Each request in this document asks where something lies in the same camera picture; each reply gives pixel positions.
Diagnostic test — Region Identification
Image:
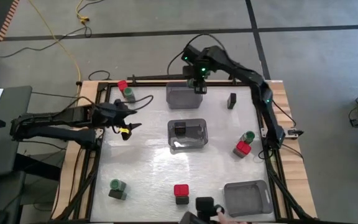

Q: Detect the grey desk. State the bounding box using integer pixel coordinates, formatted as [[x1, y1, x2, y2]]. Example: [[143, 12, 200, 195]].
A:
[[0, 86, 33, 180]]

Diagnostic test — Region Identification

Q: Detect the grey translucent plastic bin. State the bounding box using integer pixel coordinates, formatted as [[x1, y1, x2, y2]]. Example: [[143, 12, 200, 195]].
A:
[[167, 118, 209, 151], [165, 81, 203, 110], [223, 179, 274, 218]]

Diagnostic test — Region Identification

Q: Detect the black left wrist camera cable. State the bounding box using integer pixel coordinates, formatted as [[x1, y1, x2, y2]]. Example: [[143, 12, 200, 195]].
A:
[[116, 95, 154, 112]]

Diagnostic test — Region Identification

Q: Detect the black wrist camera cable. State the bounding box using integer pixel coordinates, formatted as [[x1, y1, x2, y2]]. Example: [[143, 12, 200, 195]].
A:
[[116, 95, 154, 112], [167, 33, 227, 75]]

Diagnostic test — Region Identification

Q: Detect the long black floor cable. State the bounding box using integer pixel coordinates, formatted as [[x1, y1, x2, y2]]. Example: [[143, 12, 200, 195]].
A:
[[0, 23, 93, 60]]

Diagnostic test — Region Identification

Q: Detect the thin black desk cable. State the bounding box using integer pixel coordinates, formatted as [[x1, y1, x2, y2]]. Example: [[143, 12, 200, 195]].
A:
[[31, 91, 80, 100]]

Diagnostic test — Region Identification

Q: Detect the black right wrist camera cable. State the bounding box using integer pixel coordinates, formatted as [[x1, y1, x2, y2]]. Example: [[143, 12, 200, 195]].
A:
[[167, 33, 227, 75]]

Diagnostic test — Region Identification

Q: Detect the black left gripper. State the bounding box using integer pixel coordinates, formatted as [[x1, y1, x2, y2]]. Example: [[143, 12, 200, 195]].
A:
[[93, 99, 143, 142]]

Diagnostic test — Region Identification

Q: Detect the white glossy table sheet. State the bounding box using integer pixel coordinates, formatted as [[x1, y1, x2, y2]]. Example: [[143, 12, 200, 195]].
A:
[[89, 85, 277, 222]]

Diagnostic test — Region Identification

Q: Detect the yellow cable with plug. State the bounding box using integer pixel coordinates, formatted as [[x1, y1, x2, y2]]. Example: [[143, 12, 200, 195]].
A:
[[75, 0, 106, 25]]

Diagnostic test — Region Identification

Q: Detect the green cap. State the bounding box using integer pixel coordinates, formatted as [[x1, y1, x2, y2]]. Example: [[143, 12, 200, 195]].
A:
[[109, 179, 127, 192]]

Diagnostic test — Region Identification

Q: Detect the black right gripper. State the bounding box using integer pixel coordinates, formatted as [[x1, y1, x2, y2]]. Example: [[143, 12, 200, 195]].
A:
[[183, 60, 213, 95]]

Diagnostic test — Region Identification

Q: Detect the black handheld device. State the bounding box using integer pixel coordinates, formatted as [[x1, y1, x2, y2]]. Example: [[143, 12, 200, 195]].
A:
[[178, 196, 226, 224]]

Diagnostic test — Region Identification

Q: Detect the black cable loop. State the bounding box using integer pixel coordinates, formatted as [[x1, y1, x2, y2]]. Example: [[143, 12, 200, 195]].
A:
[[88, 70, 111, 82]]

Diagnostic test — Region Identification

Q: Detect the long yellow cable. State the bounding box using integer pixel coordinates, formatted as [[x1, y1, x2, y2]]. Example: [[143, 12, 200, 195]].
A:
[[28, 0, 83, 94]]

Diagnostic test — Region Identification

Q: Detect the black flat bar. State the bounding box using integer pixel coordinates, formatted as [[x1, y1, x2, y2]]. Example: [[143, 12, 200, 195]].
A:
[[127, 73, 204, 82]]

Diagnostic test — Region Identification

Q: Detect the red cap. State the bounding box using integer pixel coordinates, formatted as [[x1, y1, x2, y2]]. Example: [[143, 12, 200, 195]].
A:
[[232, 140, 252, 159], [173, 184, 190, 197]]

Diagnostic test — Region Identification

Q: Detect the person's hand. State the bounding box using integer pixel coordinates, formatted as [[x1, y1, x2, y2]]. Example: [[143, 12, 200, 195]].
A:
[[216, 207, 248, 224]]

